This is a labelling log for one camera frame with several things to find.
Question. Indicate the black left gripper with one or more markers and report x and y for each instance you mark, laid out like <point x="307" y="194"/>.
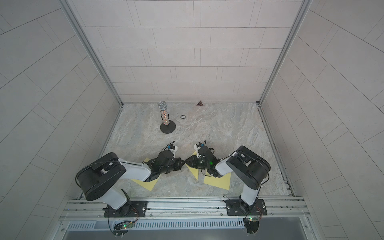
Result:
<point x="178" y="163"/>

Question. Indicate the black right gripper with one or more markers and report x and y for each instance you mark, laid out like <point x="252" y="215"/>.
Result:
<point x="194" y="161"/>

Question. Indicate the yellow square paper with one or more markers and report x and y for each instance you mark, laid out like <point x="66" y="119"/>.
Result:
<point x="194" y="171"/>

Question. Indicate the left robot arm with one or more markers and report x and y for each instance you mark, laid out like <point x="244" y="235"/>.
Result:
<point x="97" y="180"/>

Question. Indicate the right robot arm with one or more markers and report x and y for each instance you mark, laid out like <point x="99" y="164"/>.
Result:
<point x="249" y="167"/>

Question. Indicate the black round-base stand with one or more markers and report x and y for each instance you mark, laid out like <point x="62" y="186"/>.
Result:
<point x="167" y="126"/>

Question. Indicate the red triangular sticker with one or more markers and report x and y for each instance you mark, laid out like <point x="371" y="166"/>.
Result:
<point x="199" y="103"/>

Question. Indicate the vent grille strip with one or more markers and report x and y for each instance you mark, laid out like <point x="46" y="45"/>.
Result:
<point x="180" y="224"/>

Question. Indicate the left circuit board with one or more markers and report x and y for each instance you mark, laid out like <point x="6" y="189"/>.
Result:
<point x="120" y="229"/>

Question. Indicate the circuit board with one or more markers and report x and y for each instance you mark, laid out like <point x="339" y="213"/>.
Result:
<point x="120" y="229"/>
<point x="251" y="225"/>

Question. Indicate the right circuit board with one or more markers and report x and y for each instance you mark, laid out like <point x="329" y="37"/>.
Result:
<point x="251" y="225"/>

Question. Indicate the metal corner profile left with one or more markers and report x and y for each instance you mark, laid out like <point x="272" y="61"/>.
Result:
<point x="87" y="45"/>

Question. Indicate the metal corner profile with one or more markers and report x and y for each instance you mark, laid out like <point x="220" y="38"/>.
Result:
<point x="87" y="45"/>
<point x="290" y="39"/>

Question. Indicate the metal corner profile right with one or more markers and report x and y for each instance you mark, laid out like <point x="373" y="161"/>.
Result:
<point x="290" y="39"/>

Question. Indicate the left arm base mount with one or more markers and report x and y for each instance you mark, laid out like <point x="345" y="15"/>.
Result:
<point x="126" y="208"/>

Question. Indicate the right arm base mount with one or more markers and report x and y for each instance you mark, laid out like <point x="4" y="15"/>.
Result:
<point x="246" y="207"/>

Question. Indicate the aluminium rail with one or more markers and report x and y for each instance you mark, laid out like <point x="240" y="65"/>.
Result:
<point x="218" y="207"/>

